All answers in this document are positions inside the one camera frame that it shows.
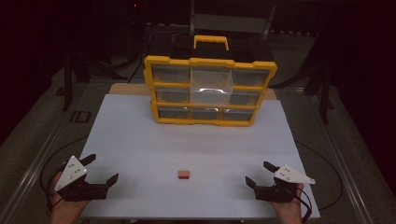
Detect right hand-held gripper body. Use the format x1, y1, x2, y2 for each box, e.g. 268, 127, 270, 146
255, 164, 316, 204

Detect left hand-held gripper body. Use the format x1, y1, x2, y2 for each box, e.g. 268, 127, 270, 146
54, 155, 109, 203

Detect clear plastic drawer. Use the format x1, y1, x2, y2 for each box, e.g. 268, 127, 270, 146
189, 65, 234, 105

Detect yellow drawer organizer cabinet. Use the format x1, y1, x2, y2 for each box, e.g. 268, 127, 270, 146
143, 35, 278, 127

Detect person's right hand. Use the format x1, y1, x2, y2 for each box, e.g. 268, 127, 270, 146
269, 184, 304, 224

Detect person's left hand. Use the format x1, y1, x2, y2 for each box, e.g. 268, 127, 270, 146
49, 171, 92, 224

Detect black stand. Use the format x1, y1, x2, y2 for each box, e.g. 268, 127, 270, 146
63, 50, 92, 112
304, 60, 334, 125

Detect black cable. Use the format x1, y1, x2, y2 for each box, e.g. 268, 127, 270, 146
293, 140, 345, 223
39, 135, 90, 217

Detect aluminium rail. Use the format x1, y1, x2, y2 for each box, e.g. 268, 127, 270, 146
0, 83, 92, 223
306, 92, 376, 224

